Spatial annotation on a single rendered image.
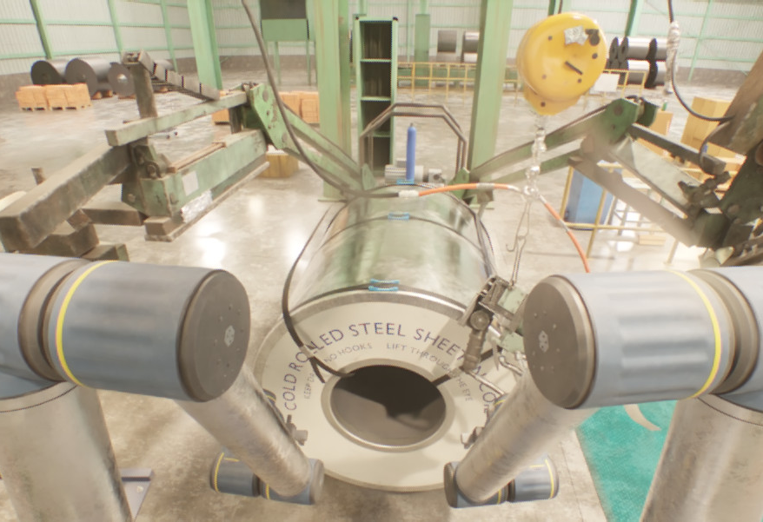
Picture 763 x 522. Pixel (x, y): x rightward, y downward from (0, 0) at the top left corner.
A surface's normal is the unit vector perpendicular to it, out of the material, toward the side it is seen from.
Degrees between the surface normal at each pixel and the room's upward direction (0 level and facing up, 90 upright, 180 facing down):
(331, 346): 90
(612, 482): 0
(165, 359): 72
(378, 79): 90
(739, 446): 82
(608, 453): 0
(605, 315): 34
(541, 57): 90
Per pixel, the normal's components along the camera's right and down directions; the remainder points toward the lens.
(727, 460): -0.60, 0.26
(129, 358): -0.11, 0.18
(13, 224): 0.13, 0.53
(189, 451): 0.00, -0.88
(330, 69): -0.11, 0.47
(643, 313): 0.05, -0.47
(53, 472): 0.57, 0.28
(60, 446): 0.74, 0.23
